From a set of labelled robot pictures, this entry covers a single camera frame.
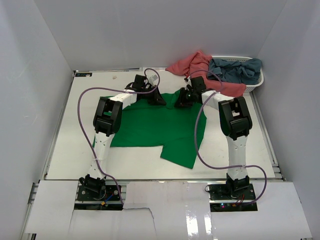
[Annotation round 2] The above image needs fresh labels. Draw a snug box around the white plastic laundry basket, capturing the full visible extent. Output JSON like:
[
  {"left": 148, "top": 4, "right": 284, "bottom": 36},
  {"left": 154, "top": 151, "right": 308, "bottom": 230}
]
[{"left": 209, "top": 55, "right": 264, "bottom": 93}]

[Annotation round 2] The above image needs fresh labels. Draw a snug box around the salmon pink t shirt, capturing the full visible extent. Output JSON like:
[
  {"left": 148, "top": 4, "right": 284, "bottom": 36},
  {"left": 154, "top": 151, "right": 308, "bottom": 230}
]
[{"left": 165, "top": 50, "right": 246, "bottom": 97}]

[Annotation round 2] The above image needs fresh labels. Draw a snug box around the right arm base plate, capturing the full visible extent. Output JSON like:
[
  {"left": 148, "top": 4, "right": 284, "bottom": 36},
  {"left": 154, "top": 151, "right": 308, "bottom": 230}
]
[{"left": 204, "top": 183, "right": 258, "bottom": 213}]

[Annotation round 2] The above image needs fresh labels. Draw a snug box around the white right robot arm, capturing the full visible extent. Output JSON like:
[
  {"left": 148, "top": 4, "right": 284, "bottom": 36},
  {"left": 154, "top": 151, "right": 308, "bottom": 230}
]
[{"left": 174, "top": 76, "right": 253, "bottom": 200}]

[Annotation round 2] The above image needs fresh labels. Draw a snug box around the black label sticker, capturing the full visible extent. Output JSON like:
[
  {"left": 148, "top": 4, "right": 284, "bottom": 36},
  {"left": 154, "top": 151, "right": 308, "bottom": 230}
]
[{"left": 74, "top": 72, "right": 93, "bottom": 78}]

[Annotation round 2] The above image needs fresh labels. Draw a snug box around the dark blue t shirt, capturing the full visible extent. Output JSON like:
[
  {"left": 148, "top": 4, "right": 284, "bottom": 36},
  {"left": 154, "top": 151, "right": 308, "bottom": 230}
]
[{"left": 208, "top": 58, "right": 262, "bottom": 85}]

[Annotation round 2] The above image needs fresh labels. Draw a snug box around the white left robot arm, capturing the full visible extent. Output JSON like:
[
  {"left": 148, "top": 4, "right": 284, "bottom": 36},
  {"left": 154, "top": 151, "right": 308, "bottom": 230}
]
[{"left": 88, "top": 72, "right": 166, "bottom": 179}]

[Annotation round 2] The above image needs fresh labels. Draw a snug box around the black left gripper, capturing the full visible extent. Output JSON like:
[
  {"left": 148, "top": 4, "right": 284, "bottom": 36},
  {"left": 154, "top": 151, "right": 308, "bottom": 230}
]
[{"left": 141, "top": 85, "right": 166, "bottom": 106}]

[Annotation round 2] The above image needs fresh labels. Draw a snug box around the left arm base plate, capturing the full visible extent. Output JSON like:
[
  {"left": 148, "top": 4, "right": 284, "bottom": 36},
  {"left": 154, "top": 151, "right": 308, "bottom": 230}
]
[{"left": 74, "top": 174, "right": 123, "bottom": 211}]

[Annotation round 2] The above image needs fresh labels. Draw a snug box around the green t shirt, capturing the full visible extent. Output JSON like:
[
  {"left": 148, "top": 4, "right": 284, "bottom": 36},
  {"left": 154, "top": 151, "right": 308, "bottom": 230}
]
[{"left": 110, "top": 92, "right": 207, "bottom": 169}]

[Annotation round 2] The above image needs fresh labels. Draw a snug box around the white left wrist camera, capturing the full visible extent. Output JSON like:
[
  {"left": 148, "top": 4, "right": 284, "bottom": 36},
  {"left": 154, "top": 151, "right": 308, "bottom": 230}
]
[{"left": 146, "top": 74, "right": 159, "bottom": 87}]

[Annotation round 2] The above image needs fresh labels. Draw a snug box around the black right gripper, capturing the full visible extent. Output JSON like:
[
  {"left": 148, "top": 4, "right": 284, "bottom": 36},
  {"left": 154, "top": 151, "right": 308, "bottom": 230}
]
[{"left": 174, "top": 87, "right": 197, "bottom": 108}]

